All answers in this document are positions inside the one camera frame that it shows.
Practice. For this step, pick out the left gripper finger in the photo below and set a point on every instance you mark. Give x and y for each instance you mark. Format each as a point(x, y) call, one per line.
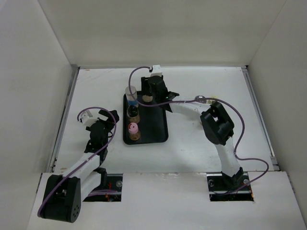
point(105, 114)
point(114, 118)

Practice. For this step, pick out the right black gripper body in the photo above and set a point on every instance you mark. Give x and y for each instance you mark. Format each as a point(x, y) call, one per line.
point(156, 98)

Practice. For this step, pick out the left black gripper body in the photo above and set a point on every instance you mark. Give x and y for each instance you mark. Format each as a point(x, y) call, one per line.
point(108, 126)

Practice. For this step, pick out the black knob cap spice bottle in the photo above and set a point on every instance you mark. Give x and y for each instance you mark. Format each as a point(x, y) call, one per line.
point(147, 98)

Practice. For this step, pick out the black round cap spice bottle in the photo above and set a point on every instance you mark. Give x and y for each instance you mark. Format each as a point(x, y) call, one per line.
point(133, 114)

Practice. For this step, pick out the silver lid blue label jar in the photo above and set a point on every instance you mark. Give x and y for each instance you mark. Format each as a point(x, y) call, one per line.
point(131, 96)

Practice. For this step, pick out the pink cap spice bottle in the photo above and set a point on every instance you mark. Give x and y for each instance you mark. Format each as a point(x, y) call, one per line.
point(134, 133)

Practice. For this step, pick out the black flip cap spice bottle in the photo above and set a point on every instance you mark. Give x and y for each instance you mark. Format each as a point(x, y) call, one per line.
point(201, 99)

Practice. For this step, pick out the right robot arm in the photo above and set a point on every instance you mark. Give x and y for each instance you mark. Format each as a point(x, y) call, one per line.
point(217, 125)

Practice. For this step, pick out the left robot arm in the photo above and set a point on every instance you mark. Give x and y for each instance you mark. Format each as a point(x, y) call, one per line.
point(64, 193)

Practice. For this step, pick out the black rectangular plastic tray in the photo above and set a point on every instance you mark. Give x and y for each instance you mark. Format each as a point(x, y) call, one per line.
point(153, 125)

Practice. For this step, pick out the yellow cap spice bottle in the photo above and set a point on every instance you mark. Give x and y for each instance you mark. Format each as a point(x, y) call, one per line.
point(211, 100)

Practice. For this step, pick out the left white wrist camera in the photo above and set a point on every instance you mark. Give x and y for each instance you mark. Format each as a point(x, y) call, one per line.
point(87, 119)

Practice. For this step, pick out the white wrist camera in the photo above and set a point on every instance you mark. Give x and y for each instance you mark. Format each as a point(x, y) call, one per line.
point(155, 70)
point(87, 119)

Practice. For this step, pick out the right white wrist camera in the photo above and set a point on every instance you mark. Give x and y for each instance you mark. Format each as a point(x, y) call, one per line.
point(155, 70)

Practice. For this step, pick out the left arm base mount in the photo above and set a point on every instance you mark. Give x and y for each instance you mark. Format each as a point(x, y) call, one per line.
point(109, 190)

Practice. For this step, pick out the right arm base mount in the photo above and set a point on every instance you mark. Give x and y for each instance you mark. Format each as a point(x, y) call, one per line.
point(220, 192)

